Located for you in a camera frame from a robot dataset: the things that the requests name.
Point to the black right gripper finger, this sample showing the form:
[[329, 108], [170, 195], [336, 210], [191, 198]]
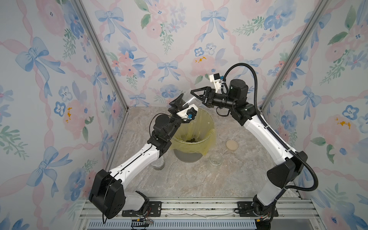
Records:
[[204, 89], [200, 96]]

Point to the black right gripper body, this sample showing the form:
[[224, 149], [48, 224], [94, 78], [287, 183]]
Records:
[[215, 100]]

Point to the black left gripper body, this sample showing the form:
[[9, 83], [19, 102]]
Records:
[[174, 111]]

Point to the beige round jar lid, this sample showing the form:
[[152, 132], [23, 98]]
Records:
[[232, 145]]

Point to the glass jar with tea leaves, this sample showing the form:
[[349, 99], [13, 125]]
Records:
[[215, 159]]

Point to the translucent plastic container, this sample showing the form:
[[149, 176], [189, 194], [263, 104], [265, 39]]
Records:
[[189, 99]]

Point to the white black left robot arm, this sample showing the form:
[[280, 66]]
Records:
[[108, 190]]

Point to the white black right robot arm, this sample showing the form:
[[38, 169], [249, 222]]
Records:
[[287, 160]]

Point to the yellow plastic bin liner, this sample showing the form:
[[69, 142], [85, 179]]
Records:
[[198, 136]]

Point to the grey mesh trash bin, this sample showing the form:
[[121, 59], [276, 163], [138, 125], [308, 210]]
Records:
[[188, 155]]

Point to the small jar with grey lid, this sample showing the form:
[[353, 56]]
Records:
[[158, 164]]

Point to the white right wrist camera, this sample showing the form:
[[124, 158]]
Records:
[[220, 86]]

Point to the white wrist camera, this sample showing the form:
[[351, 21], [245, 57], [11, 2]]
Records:
[[188, 113], [220, 86]]

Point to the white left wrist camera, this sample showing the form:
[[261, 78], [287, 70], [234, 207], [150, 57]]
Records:
[[188, 113]]

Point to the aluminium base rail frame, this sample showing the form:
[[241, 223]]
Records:
[[205, 214]]

